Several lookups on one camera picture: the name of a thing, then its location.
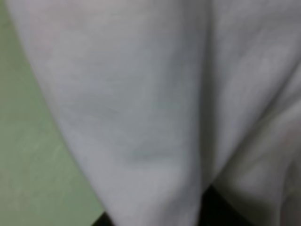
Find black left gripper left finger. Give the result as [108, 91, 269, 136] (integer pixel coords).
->
[92, 212, 114, 226]

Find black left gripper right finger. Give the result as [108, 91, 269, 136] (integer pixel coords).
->
[198, 186, 252, 226]

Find white short sleeve shirt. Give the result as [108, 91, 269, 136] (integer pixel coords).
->
[7, 0, 301, 226]

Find green plastic tray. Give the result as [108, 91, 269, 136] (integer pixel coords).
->
[0, 1, 103, 226]

